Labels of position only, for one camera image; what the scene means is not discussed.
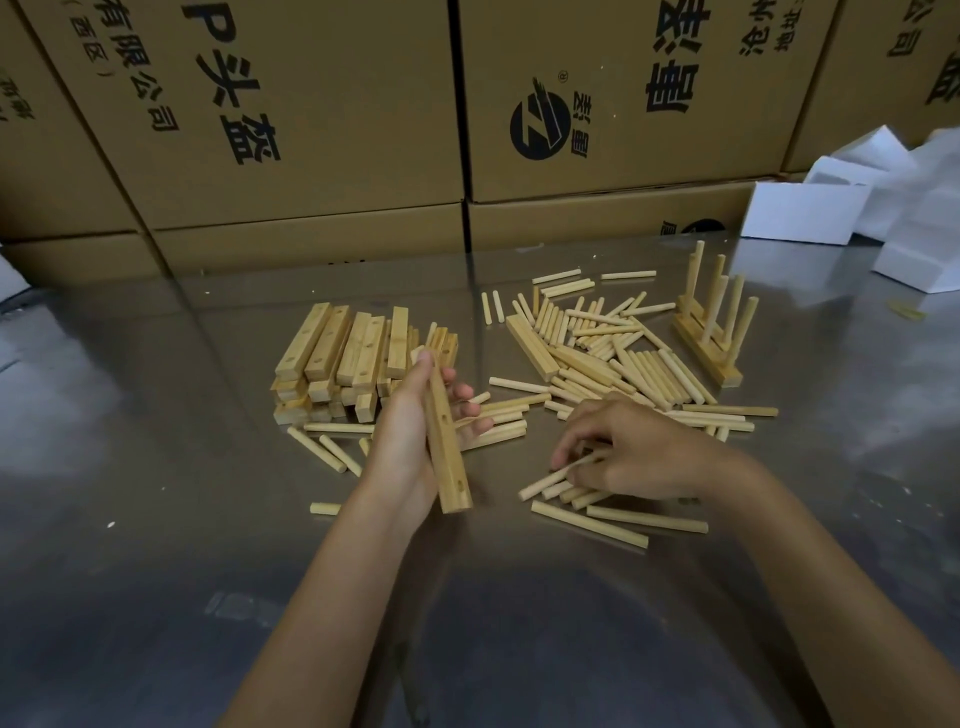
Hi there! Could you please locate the person's left hand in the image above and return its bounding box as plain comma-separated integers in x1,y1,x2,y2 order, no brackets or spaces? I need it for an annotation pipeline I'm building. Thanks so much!
364,348,496,532

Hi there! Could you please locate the person's right hand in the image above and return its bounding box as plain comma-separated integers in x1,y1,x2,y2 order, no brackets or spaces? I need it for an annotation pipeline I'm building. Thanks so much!
549,397,727,502

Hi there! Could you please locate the drilled wooden block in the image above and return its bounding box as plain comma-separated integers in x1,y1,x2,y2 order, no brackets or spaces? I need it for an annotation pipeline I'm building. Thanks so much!
672,313,744,389
506,314,562,384
418,348,475,516
677,294,735,354

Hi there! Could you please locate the pile of wooden dowels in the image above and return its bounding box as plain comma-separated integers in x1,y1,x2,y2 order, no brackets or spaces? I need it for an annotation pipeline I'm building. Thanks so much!
287,267,781,551

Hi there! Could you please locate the pile of drilled wooden bars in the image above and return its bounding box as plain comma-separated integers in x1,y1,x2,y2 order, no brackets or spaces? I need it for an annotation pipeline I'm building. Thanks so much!
271,302,460,427

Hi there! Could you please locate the person's right forearm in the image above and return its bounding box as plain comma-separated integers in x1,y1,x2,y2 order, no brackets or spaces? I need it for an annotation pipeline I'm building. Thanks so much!
704,438,960,728

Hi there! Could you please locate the person's left forearm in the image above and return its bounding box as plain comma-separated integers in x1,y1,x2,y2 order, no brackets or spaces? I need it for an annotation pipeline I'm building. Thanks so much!
221,491,425,728

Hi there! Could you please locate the stack of white foam blocks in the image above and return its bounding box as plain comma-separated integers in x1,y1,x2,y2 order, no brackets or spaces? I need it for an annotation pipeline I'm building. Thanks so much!
803,125,960,295
0,254,31,305

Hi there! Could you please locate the clear tape patch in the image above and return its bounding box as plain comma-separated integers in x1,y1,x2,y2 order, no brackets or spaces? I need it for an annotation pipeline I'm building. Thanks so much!
203,590,286,630

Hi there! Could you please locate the shiny metal table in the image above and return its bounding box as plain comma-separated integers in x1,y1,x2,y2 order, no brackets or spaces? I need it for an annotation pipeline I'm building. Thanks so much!
0,232,960,728

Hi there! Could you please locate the stack of brown cardboard boxes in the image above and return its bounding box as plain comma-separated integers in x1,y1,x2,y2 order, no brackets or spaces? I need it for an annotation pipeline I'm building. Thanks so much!
0,0,960,285

